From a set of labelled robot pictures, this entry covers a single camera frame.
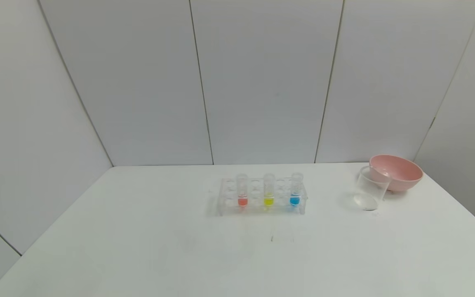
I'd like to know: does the test tube with red pigment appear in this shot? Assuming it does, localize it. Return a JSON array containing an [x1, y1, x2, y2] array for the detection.
[[236, 174, 249, 207]]

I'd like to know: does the pink bowl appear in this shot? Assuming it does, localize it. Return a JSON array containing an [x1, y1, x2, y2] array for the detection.
[[369, 155, 424, 193]]

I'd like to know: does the test tube with blue pigment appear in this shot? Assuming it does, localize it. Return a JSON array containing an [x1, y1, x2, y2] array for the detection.
[[290, 172, 304, 207]]

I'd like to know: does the test tube with yellow pigment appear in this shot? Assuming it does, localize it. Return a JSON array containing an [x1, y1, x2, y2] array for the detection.
[[263, 173, 275, 207]]

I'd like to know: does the clear plastic test tube rack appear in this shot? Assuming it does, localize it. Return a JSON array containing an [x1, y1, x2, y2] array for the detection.
[[217, 177, 308, 216]]

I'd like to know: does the clear plastic beaker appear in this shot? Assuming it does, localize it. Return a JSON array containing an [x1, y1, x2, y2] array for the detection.
[[353, 166, 391, 211]]

